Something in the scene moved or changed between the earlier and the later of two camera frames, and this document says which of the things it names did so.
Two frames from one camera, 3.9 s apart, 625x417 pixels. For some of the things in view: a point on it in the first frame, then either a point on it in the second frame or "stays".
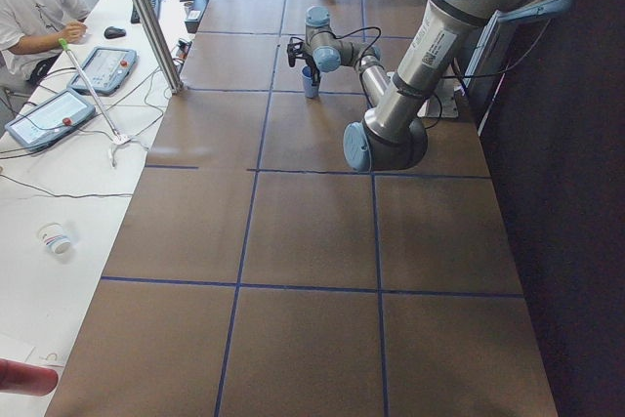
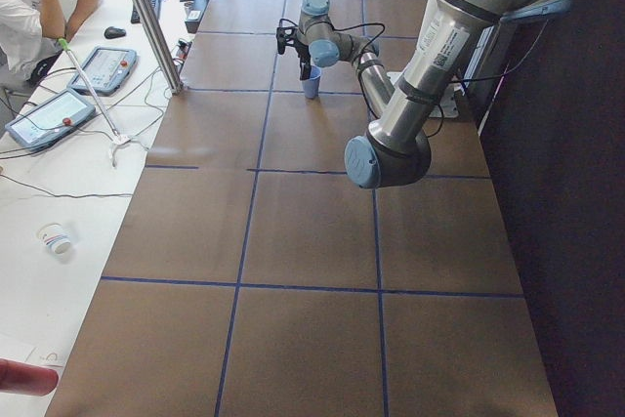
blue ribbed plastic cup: (312, 90) stays
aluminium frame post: (145, 1) stays
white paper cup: (55, 238) stays
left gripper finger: (315, 76) to (305, 69)
